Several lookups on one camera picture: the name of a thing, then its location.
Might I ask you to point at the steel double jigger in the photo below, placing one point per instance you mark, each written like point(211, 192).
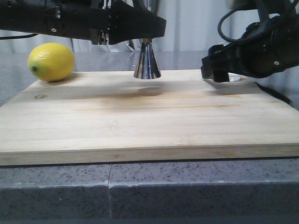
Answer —
point(147, 67)

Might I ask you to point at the grey curtain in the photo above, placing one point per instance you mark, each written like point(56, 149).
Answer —
point(191, 25)

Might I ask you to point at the clear glass beaker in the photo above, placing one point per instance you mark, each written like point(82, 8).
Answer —
point(234, 77)

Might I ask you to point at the yellow lemon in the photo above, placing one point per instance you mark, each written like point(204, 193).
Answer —
point(51, 61)

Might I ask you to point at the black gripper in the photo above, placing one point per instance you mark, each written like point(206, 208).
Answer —
point(272, 53)
point(76, 19)

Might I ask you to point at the wooden cutting board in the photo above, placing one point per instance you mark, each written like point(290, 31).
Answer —
point(110, 116)

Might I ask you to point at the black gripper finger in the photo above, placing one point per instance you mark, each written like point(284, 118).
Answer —
point(134, 22)

